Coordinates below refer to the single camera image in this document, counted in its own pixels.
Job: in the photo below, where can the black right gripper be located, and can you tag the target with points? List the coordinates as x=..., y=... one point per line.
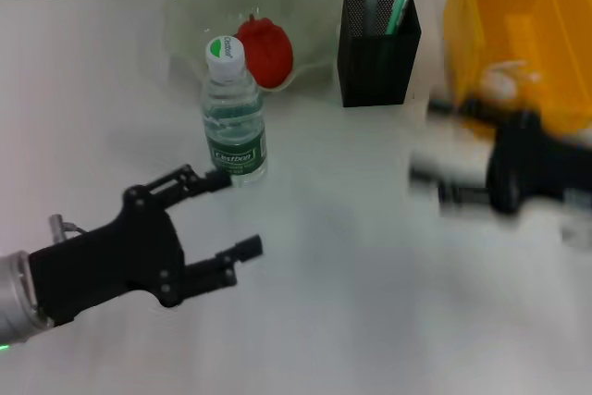
x=532, y=164

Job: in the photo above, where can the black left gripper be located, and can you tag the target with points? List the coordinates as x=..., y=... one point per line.
x=120, y=256

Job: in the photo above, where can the white paper ball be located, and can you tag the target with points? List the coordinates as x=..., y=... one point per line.
x=509, y=78

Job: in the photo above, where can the clear green-label water bottle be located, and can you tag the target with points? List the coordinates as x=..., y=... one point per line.
x=236, y=136

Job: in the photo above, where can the green utility knife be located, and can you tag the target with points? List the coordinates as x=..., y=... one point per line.
x=397, y=11

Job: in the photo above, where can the grey glitter pen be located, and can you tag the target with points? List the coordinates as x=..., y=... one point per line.
x=372, y=11

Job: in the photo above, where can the red-orange knobbly orange fruit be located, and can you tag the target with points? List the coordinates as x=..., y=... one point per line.
x=270, y=57

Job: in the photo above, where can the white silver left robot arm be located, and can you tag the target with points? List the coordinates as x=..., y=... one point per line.
x=14, y=298

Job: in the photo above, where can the black mesh pen holder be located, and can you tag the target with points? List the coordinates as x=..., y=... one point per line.
x=377, y=71

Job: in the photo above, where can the pale green glass fruit plate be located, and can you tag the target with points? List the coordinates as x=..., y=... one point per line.
x=199, y=2

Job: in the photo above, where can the yellow plastic bin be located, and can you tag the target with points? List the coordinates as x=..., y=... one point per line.
x=509, y=20

